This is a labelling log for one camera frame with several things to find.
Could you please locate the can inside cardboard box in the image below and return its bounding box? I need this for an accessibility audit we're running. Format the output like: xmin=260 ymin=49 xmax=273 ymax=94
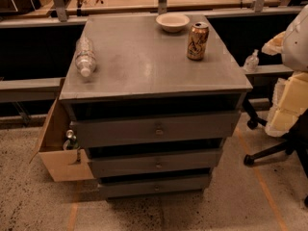
xmin=63 ymin=129 xmax=79 ymax=150

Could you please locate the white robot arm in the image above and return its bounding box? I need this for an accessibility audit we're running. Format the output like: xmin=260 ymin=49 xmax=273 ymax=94
xmin=262 ymin=5 xmax=308 ymax=137

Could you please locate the grey drawer cabinet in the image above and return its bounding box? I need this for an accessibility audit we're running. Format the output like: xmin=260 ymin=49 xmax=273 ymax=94
xmin=60 ymin=15 xmax=251 ymax=198

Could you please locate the cardboard box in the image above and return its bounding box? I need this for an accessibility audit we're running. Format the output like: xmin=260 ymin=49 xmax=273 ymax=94
xmin=33 ymin=78 xmax=93 ymax=182

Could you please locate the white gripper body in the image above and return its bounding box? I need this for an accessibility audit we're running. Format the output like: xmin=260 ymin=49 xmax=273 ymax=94
xmin=265 ymin=72 xmax=308 ymax=137

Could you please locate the black office chair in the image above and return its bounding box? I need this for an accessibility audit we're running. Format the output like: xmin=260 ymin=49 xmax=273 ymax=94
xmin=242 ymin=96 xmax=308 ymax=207

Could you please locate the white ceramic bowl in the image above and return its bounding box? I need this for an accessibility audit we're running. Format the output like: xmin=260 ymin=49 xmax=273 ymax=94
xmin=156 ymin=13 xmax=190 ymax=33

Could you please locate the hand sanitizer pump bottle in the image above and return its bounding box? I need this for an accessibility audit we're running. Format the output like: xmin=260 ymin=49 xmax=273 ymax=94
xmin=244 ymin=49 xmax=259 ymax=72

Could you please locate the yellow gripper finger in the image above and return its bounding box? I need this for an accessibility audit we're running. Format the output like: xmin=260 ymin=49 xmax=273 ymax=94
xmin=262 ymin=32 xmax=285 ymax=56

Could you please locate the orange soda can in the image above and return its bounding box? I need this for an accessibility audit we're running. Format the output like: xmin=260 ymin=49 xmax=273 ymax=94
xmin=187 ymin=22 xmax=209 ymax=61

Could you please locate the clear plastic water bottle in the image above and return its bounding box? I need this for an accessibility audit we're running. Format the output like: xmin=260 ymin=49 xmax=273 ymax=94
xmin=75 ymin=37 xmax=96 ymax=78

